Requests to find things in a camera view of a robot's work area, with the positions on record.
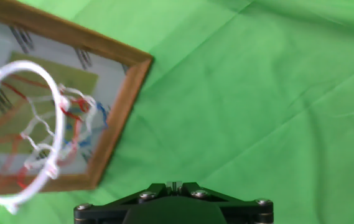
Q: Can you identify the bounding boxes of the wooden picture frame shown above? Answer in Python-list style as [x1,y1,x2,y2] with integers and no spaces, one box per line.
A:
[0,0,155,196]

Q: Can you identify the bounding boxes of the green cloth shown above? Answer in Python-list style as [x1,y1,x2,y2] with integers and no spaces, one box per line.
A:
[0,0,354,224]

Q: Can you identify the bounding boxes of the white toy basketball hoop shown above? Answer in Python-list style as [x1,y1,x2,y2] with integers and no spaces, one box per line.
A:
[0,60,109,215]

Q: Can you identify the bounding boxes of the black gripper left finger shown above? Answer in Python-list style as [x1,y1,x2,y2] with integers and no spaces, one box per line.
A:
[73,182,175,224]

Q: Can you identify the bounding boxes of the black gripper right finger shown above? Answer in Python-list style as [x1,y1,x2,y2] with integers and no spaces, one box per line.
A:
[174,182,274,224]

